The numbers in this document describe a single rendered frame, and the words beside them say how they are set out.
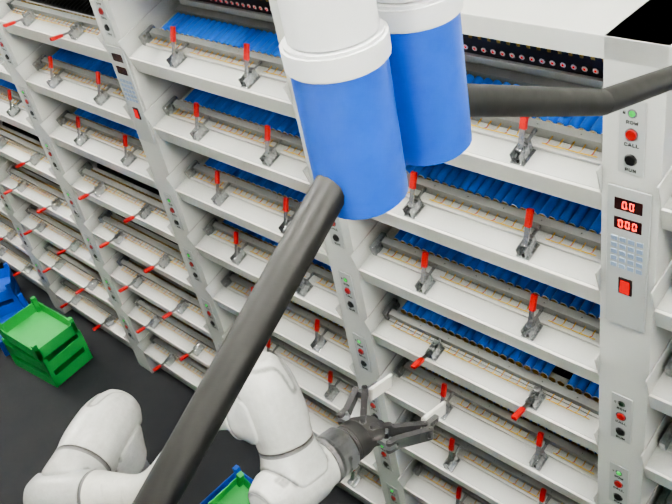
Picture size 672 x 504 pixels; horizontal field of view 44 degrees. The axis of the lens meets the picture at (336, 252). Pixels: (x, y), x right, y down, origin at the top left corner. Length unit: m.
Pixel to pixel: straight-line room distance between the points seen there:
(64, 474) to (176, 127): 0.93
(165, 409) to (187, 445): 2.88
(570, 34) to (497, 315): 0.68
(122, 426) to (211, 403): 1.39
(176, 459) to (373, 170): 0.21
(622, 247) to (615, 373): 0.29
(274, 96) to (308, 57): 1.33
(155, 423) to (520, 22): 2.44
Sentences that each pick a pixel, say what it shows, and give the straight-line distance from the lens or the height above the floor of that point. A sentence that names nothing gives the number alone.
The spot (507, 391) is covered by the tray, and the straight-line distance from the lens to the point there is 1.87.
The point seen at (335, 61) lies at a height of 2.11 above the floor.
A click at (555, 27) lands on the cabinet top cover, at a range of 1.28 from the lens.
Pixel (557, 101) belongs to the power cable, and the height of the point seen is 1.96.
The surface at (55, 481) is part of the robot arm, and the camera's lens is 1.84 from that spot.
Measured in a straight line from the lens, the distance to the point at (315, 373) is 2.54.
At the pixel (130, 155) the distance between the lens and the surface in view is 2.60.
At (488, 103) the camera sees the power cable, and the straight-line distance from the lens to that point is 0.64.
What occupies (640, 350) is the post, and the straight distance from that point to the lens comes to 1.54.
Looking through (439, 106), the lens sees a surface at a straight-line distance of 0.57.
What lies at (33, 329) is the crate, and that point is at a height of 0.16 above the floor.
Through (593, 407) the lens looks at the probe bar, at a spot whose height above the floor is 0.97.
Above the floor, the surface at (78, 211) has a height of 0.81.
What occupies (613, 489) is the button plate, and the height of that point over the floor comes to 0.82.
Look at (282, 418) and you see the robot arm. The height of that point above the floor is 1.28.
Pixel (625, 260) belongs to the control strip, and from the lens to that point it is 1.42.
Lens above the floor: 2.31
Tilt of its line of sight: 36 degrees down
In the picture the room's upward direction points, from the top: 13 degrees counter-clockwise
